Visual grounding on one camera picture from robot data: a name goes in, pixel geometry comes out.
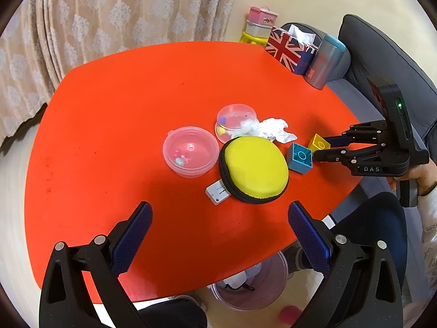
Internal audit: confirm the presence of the grey teal tumbler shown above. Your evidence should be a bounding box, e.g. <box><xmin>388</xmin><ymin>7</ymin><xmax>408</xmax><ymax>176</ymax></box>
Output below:
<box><xmin>304</xmin><ymin>34</ymin><xmax>346</xmax><ymax>90</ymax></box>

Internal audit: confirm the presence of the red table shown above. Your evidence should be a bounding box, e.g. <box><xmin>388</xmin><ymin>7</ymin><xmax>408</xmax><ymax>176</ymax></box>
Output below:
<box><xmin>0</xmin><ymin>0</ymin><xmax>241</xmax><ymax>148</ymax></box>

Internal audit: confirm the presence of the pink object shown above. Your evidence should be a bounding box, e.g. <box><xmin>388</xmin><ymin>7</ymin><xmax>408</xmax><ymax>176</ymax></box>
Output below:
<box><xmin>279</xmin><ymin>306</ymin><xmax>303</xmax><ymax>324</ymax></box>

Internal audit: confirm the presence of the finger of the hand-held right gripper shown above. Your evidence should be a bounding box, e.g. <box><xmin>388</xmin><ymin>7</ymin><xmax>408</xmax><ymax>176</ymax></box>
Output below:
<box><xmin>313</xmin><ymin>142</ymin><xmax>386</xmax><ymax>171</ymax></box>
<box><xmin>322</xmin><ymin>120</ymin><xmax>388</xmax><ymax>148</ymax></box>

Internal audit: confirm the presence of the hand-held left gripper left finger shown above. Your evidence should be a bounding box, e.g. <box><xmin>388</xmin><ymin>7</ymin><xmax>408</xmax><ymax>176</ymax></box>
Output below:
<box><xmin>39</xmin><ymin>201</ymin><xmax>153</xmax><ymax>328</ymax></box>

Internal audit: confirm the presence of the grey sofa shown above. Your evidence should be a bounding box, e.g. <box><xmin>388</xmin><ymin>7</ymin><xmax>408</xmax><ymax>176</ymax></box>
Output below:
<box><xmin>280</xmin><ymin>14</ymin><xmax>437</xmax><ymax>219</ymax></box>

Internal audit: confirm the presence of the yellow toy block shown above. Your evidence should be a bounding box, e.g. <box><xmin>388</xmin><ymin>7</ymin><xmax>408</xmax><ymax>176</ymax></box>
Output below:
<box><xmin>307</xmin><ymin>133</ymin><xmax>332</xmax><ymax>154</ymax></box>

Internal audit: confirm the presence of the person's left leg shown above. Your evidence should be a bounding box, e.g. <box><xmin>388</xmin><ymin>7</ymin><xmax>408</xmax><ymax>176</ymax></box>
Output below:
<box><xmin>137</xmin><ymin>297</ymin><xmax>209</xmax><ymax>328</ymax></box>

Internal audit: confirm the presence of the clear plastic bowl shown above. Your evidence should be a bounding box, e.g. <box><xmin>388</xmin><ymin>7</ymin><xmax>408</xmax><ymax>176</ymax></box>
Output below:
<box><xmin>214</xmin><ymin>103</ymin><xmax>262</xmax><ymax>145</ymax></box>

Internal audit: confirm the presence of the blue toy block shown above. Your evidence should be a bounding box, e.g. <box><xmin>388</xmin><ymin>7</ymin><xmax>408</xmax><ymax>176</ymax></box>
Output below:
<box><xmin>287</xmin><ymin>142</ymin><xmax>314</xmax><ymax>175</ymax></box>

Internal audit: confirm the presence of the person's right forearm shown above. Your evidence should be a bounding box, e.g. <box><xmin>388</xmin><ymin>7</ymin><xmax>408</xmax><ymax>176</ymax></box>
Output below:
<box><xmin>418</xmin><ymin>187</ymin><xmax>437</xmax><ymax>301</ymax></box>

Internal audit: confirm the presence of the white storage box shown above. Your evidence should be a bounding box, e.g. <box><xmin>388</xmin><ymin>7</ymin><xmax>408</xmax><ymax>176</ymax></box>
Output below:
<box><xmin>246</xmin><ymin>20</ymin><xmax>274</xmax><ymax>39</ymax></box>

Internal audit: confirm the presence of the yellow plastic container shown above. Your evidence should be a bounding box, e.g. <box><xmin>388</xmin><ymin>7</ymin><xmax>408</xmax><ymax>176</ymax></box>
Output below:
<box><xmin>242</xmin><ymin>31</ymin><xmax>268</xmax><ymax>47</ymax></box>

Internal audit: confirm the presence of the white tissue sheet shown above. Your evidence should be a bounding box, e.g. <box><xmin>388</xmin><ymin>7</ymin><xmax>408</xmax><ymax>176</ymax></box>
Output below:
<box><xmin>290</xmin><ymin>25</ymin><xmax>316</xmax><ymax>46</ymax></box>

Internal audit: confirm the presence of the small white card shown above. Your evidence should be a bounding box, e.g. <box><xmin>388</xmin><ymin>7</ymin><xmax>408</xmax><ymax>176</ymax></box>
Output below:
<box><xmin>205</xmin><ymin>178</ymin><xmax>233</xmax><ymax>206</ymax></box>

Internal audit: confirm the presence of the flag print tissue box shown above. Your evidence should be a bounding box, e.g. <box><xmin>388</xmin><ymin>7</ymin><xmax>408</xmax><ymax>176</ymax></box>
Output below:
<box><xmin>264</xmin><ymin>25</ymin><xmax>321</xmax><ymax>76</ymax></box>

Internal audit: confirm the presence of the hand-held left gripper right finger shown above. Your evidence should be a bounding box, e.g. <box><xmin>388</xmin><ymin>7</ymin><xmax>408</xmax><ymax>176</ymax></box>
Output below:
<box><xmin>287</xmin><ymin>201</ymin><xmax>403</xmax><ymax>328</ymax></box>

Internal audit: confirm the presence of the person's right hand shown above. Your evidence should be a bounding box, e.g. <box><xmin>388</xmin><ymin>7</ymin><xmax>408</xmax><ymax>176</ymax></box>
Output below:
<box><xmin>409</xmin><ymin>164</ymin><xmax>437</xmax><ymax>197</ymax></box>

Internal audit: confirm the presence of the clear plastic trash bin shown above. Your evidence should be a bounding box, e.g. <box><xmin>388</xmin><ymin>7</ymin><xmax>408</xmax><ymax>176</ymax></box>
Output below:
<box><xmin>210</xmin><ymin>250</ymin><xmax>289</xmax><ymax>311</ymax></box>

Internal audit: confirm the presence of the clear lidded round container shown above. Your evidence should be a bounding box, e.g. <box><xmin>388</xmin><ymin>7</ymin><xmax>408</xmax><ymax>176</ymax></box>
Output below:
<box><xmin>163</xmin><ymin>126</ymin><xmax>220</xmax><ymax>179</ymax></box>

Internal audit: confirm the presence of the yellow round zip case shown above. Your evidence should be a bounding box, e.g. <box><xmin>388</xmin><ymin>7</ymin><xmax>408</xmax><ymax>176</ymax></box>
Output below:
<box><xmin>218</xmin><ymin>136</ymin><xmax>290</xmax><ymax>204</ymax></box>

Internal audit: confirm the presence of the pink storage box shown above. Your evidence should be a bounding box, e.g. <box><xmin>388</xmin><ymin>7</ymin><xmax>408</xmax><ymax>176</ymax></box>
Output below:
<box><xmin>249</xmin><ymin>6</ymin><xmax>279</xmax><ymax>28</ymax></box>

